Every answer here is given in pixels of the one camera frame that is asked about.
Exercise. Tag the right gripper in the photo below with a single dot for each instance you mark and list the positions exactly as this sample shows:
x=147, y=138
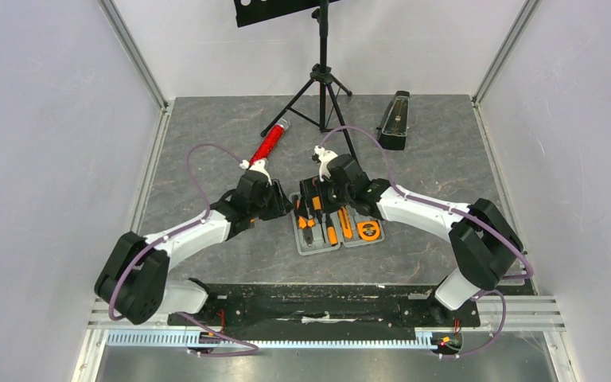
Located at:
x=319, y=192

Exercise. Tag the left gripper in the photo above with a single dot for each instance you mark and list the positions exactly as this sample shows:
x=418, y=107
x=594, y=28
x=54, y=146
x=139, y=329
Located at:
x=287, y=204

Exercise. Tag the orange handled pliers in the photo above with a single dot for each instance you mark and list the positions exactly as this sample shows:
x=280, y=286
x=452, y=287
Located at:
x=304, y=224

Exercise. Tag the orange handled screwdriver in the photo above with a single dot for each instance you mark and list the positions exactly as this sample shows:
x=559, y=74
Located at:
x=318, y=210
x=331, y=231

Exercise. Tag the grey plastic tool case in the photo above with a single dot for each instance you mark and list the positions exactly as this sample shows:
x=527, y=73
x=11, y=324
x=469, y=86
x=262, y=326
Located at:
x=321, y=244

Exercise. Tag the orange black utility knife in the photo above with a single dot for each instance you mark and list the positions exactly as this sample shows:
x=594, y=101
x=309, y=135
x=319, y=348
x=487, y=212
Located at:
x=346, y=223

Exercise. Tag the orange tape measure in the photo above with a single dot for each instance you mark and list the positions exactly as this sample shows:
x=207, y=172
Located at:
x=368, y=230

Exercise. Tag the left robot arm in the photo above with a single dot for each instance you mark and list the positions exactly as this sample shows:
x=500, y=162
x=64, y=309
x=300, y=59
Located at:
x=135, y=279

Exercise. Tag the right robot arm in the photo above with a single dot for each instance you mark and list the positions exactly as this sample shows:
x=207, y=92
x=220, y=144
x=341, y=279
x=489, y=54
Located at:
x=483, y=243

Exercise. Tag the red glitter tube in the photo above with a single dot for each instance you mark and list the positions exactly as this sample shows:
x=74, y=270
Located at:
x=271, y=140

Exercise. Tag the black metronome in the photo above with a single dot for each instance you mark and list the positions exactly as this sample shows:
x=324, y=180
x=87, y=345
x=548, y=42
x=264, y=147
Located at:
x=392, y=130

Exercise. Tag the black tripod stand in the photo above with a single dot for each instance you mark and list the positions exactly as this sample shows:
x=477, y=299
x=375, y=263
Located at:
x=321, y=74

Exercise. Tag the black perforated stand plate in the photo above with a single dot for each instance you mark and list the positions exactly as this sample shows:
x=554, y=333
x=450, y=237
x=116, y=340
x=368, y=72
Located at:
x=256, y=11

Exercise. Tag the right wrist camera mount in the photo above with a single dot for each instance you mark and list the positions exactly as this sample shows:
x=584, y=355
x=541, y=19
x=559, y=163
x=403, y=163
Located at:
x=323, y=157

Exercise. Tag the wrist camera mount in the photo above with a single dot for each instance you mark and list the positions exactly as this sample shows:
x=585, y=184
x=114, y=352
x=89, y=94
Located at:
x=323, y=157
x=259, y=166

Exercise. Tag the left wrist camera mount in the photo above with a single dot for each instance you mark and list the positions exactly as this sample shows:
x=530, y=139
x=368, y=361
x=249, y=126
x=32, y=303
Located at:
x=259, y=166

